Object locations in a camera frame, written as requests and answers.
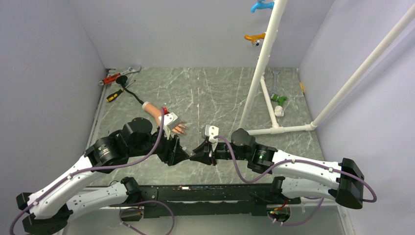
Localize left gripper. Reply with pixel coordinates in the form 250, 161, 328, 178
128, 125, 189, 165

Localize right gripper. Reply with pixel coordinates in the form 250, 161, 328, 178
190, 140, 249, 166

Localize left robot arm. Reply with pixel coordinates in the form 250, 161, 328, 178
16, 113, 188, 235

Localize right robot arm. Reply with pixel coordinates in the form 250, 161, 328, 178
190, 129, 364, 210

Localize mannequin practice hand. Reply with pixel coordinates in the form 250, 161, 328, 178
142, 101, 187, 135

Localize yellow black screwdriver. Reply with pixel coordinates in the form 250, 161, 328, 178
106, 77, 136, 102

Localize green faucet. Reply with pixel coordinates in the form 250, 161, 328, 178
270, 93, 287, 106

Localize silver spanner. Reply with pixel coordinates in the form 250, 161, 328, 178
270, 69, 280, 95

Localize orange faucet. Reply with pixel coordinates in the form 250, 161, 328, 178
244, 33, 266, 47

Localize blue faucet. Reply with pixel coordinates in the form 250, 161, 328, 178
251, 0, 275, 13

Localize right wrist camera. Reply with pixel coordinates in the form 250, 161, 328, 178
202, 124, 219, 143

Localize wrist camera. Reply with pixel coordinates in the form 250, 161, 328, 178
159, 107, 181, 139
202, 124, 219, 143

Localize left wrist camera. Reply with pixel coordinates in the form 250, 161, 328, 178
159, 107, 181, 139

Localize white pvc pipe frame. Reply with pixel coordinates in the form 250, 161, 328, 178
250, 0, 415, 135

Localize black hand stand cable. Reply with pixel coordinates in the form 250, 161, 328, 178
115, 74, 145, 105

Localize red handled adjustable wrench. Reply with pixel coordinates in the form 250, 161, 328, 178
98, 66, 142, 86

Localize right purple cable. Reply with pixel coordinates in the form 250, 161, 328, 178
214, 135, 378, 227

